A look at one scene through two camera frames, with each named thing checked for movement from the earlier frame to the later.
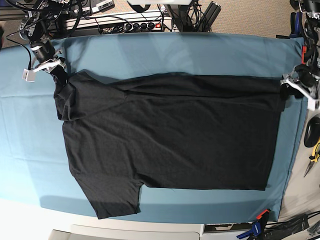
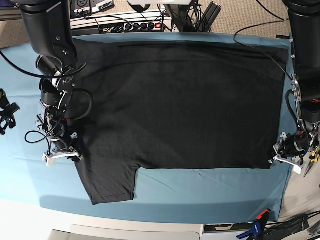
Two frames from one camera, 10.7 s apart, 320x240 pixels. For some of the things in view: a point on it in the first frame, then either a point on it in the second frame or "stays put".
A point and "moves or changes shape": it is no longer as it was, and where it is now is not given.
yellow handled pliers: x=314 y=158 stays put
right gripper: x=306 y=77 to x=287 y=151
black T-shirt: x=166 y=131 moves or changes shape
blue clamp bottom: x=256 y=230 stays put
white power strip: x=152 y=25 stays put
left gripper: x=46 y=59 to x=67 y=145
